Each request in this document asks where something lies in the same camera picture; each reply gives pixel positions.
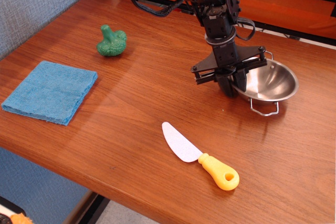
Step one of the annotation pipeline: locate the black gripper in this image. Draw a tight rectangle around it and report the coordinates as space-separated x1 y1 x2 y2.
191 31 267 98

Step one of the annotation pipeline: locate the silver metal bowl with handles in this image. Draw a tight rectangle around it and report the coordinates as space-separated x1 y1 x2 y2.
229 51 299 116

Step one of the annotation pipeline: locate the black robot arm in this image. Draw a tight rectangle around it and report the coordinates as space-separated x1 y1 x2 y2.
180 0 267 97

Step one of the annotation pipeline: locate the folded blue cloth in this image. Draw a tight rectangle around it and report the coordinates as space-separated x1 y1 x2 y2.
1 61 98 126

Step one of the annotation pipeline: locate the green toy broccoli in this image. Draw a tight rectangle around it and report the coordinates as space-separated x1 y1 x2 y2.
96 25 127 57

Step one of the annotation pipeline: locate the orange object bottom left corner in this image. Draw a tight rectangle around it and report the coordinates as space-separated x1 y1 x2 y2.
10 214 33 224

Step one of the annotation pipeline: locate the toy knife yellow handle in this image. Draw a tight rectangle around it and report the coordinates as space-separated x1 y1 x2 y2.
162 122 240 191

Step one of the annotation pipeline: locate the orange panel with black frame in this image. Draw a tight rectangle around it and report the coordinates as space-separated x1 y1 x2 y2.
145 0 336 46

